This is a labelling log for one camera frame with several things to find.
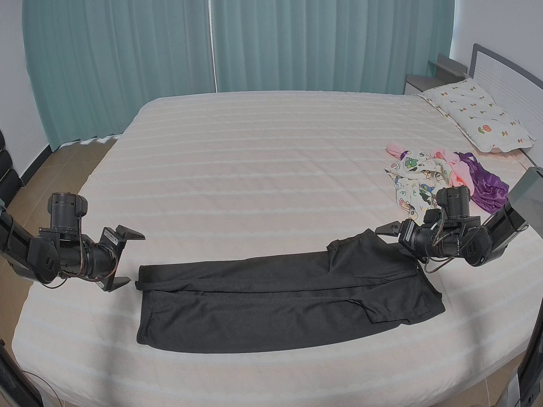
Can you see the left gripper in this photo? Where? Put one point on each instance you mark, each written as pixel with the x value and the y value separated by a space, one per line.
pixel 99 261

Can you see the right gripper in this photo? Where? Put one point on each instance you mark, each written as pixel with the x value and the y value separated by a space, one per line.
pixel 424 242

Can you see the black T-shirt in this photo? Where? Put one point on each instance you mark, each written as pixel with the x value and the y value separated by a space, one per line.
pixel 275 303

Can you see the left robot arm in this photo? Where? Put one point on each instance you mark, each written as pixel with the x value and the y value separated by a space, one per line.
pixel 29 257

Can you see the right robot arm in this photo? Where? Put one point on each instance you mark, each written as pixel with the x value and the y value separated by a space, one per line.
pixel 500 231

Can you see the bed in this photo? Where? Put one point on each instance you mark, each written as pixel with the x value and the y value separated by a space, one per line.
pixel 254 151

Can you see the white printed pyjama garment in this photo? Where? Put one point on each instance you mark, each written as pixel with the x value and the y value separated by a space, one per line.
pixel 411 185

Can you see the pink garment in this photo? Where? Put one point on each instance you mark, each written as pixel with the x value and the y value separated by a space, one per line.
pixel 460 172

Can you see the purple satin garment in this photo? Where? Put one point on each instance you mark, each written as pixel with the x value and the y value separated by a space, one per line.
pixel 488 185

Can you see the white printed pillow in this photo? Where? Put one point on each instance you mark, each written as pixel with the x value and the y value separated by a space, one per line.
pixel 479 112

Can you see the grey white bedside table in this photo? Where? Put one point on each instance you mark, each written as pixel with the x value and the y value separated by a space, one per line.
pixel 437 76

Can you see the blue-green curtain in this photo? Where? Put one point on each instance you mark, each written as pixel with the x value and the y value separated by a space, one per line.
pixel 118 49
pixel 331 28

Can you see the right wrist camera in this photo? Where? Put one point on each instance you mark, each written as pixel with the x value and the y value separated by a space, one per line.
pixel 432 218

